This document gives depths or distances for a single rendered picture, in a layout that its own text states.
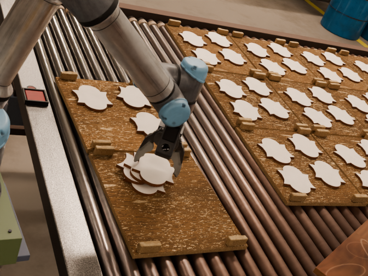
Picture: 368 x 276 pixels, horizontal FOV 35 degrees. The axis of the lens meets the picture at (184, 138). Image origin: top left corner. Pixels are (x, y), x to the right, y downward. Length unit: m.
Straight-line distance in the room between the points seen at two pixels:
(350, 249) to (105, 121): 0.85
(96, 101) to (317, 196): 0.81
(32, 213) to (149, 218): 1.37
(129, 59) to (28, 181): 1.86
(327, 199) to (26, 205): 1.51
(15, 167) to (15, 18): 1.85
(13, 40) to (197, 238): 0.70
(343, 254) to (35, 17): 0.98
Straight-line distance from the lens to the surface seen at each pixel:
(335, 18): 7.12
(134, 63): 1.27
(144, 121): 1.94
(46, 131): 1.81
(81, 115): 1.89
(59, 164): 1.69
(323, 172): 2.12
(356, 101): 2.85
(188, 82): 1.51
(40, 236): 2.78
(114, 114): 1.94
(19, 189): 2.99
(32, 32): 1.34
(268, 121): 2.29
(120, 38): 1.23
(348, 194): 2.10
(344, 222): 1.98
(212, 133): 2.08
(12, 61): 1.37
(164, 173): 1.67
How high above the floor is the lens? 1.93
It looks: 31 degrees down
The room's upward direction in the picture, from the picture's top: 22 degrees clockwise
